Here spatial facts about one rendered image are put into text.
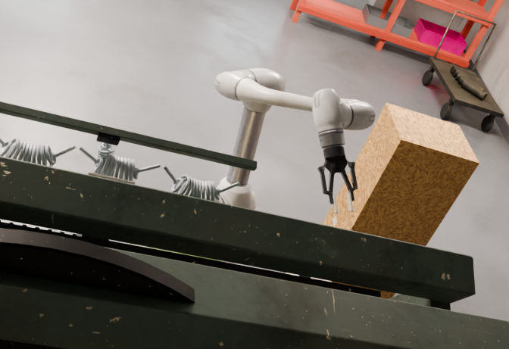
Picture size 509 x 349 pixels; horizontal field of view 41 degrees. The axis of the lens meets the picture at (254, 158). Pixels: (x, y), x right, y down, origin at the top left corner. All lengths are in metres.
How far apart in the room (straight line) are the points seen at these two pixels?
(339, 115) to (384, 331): 1.50
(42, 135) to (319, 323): 4.18
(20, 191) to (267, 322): 0.67
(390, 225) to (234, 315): 3.35
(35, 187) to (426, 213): 3.10
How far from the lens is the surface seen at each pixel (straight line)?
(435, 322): 1.11
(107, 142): 1.61
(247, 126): 3.01
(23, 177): 1.45
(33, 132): 5.04
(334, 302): 1.03
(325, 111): 2.43
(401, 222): 4.24
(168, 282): 0.91
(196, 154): 1.62
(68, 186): 1.45
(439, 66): 8.36
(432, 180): 4.10
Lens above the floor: 2.84
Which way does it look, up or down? 31 degrees down
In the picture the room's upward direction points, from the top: 23 degrees clockwise
